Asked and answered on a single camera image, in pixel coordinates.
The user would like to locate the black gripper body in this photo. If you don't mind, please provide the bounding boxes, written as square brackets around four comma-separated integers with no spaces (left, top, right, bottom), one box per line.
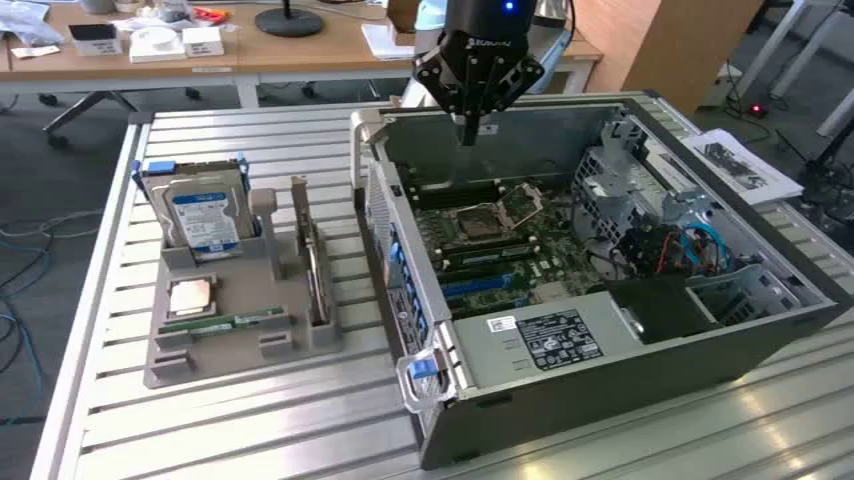
[437,0,537,122]

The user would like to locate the graphics card with metal bracket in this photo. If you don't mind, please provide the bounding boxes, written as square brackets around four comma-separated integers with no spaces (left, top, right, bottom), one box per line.
[290,174,334,327]

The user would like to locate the white papers stack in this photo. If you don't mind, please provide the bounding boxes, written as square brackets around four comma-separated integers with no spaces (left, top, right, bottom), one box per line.
[361,21,420,62]

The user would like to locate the wooden desk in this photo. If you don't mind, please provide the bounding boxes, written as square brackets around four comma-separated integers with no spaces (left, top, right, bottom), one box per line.
[0,0,604,109]

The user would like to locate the wooden cabinet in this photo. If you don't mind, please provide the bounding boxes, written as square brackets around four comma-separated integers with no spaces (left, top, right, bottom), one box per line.
[586,0,766,114]

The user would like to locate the black round lamp base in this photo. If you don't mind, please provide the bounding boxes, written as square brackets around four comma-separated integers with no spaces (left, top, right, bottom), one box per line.
[254,0,326,39]

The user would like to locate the metal socket cover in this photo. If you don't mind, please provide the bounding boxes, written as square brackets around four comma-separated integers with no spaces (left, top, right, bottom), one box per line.
[497,181,544,232]

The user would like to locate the metal disk bay cage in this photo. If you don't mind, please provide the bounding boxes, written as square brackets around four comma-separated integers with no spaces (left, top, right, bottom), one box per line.
[572,113,710,242]

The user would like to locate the plain white box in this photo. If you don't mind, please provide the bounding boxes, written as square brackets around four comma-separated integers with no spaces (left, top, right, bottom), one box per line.
[181,25,225,59]

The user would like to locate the installed black RAM stick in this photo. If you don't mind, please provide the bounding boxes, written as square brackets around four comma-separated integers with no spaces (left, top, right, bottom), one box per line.
[442,241,540,270]

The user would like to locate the printed paper manual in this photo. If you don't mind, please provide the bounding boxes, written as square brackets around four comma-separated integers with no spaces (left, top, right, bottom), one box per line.
[657,128,806,207]

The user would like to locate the green motherboard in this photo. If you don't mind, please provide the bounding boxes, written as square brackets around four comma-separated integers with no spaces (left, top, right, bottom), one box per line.
[398,164,633,321]

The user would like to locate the white table leg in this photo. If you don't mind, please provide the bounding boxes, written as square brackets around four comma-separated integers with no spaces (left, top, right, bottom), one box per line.
[733,0,854,102]

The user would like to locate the white boxes on desk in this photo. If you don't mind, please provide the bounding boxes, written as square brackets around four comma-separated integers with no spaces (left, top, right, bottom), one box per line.
[127,26,190,64]

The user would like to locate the blue expansion slot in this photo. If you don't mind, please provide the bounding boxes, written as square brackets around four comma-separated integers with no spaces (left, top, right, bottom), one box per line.
[442,273,517,302]

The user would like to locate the hard disk in blue caddy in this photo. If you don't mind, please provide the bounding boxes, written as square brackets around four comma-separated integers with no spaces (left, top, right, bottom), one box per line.
[131,156,261,254]

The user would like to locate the white box with black top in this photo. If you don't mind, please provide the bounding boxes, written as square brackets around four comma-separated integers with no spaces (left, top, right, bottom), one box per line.
[67,22,125,58]

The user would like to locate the grey parts rack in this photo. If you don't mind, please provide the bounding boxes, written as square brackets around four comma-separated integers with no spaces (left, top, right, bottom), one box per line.
[142,186,346,391]

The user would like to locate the black fan shroud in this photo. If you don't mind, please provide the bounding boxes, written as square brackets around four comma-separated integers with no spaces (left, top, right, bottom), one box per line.
[604,276,724,347]

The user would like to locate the grey power supply with label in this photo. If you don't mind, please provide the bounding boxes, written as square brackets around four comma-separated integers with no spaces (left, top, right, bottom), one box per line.
[452,292,644,391]

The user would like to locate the small metal disk bay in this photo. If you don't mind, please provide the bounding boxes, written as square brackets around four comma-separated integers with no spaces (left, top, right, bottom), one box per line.
[685,263,804,327]

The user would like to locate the CPU with copper-toned lid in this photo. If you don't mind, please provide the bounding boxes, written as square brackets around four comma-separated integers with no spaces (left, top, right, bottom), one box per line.
[166,279,219,317]

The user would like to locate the green RAM stick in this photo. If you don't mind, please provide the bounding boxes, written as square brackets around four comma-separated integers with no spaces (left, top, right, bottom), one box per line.
[159,306,287,335]

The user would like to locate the blue case latch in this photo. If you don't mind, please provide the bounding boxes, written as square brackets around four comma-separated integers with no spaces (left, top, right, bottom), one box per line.
[405,356,444,385]

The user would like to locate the white label card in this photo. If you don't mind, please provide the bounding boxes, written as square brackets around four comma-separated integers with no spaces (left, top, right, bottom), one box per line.
[9,44,63,61]

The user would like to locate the clear plastic bag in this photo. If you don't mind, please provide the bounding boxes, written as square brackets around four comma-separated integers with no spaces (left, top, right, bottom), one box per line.
[0,8,67,47]

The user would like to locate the open dark grey PC case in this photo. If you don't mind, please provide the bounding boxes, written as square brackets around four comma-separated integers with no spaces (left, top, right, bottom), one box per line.
[350,94,854,471]

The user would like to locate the red wire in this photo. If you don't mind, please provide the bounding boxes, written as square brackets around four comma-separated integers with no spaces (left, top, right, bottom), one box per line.
[654,231,677,274]

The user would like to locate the blue wire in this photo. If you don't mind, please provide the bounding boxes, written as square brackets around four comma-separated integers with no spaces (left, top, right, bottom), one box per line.
[680,221,737,275]

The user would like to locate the white floor cable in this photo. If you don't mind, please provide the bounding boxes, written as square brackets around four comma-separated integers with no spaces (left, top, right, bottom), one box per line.
[0,208,103,240]

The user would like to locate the blue floor cable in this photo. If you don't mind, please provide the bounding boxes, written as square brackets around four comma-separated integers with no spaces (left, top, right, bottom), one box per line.
[0,238,54,427]

